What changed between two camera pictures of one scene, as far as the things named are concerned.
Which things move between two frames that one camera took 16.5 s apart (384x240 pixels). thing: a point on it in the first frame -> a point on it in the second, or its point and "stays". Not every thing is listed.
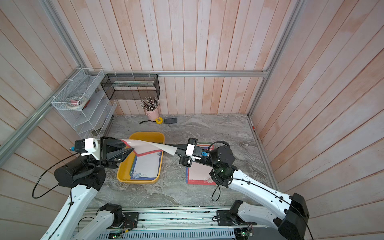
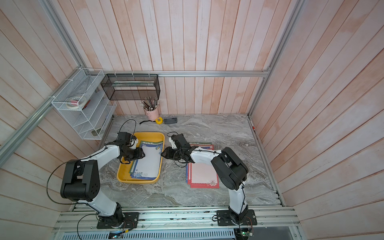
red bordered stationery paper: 211,147 stays
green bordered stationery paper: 203,143 stays
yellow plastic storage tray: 124,170 stays
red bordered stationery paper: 142,147 -> 203,176
